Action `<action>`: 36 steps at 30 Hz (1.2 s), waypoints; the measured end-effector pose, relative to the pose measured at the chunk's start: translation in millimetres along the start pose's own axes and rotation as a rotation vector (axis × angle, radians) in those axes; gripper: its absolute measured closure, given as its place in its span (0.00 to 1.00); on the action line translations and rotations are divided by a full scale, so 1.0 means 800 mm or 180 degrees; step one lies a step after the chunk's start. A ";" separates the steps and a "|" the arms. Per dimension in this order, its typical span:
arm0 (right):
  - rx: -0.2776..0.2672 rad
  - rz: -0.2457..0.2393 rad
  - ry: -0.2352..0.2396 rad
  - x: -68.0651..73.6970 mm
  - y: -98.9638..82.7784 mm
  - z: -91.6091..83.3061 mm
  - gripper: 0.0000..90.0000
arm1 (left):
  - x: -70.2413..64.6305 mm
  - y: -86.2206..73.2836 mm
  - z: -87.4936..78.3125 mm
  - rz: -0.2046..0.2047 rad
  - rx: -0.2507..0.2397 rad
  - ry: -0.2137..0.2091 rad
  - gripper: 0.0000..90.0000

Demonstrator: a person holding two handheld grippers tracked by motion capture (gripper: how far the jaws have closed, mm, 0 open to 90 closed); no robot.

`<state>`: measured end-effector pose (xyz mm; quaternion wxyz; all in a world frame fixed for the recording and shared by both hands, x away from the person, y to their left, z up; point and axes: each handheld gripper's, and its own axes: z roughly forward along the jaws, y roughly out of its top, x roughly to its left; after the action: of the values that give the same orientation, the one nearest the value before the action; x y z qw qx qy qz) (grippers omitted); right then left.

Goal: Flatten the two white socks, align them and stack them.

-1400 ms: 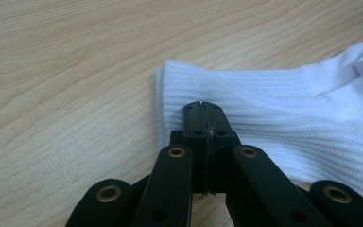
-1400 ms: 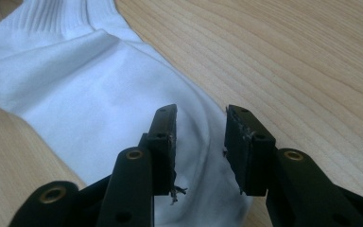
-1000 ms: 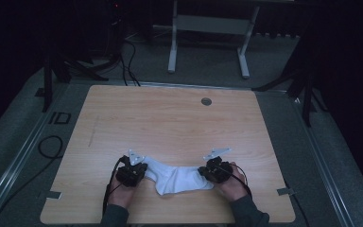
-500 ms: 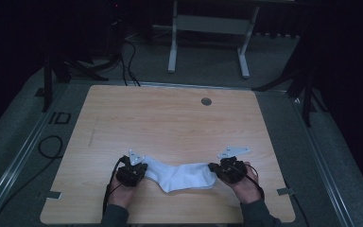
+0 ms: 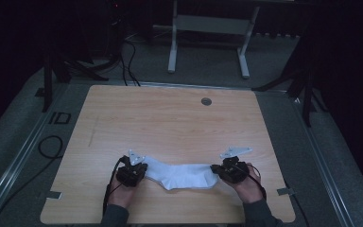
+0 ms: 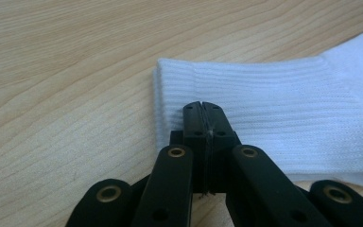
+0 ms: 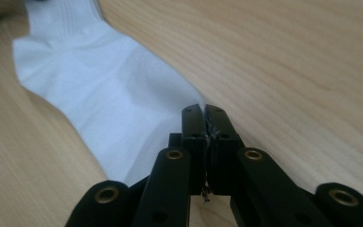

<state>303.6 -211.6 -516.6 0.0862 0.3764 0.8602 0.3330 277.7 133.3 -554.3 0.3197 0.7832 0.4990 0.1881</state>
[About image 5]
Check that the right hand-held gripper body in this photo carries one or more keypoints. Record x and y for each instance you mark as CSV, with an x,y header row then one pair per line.
x,y
233,171

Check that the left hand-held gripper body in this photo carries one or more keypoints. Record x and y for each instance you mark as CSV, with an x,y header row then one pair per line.
x,y
130,175

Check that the person's left hand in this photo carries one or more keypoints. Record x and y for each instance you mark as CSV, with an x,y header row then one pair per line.
x,y
121,194

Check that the person's right hand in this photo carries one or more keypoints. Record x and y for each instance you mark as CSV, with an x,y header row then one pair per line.
x,y
249,189

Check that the grey table grommet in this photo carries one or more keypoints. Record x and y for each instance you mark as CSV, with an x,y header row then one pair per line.
x,y
206,101

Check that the black floor tape mark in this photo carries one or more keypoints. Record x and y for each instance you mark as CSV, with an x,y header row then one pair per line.
x,y
60,118

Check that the black tripod stand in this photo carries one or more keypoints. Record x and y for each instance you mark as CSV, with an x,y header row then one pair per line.
x,y
47,88
307,104

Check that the metal floor rail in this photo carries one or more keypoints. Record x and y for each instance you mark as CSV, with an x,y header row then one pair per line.
x,y
324,164
15,164

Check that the white metal table frame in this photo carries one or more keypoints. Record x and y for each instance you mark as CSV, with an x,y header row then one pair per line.
x,y
211,24

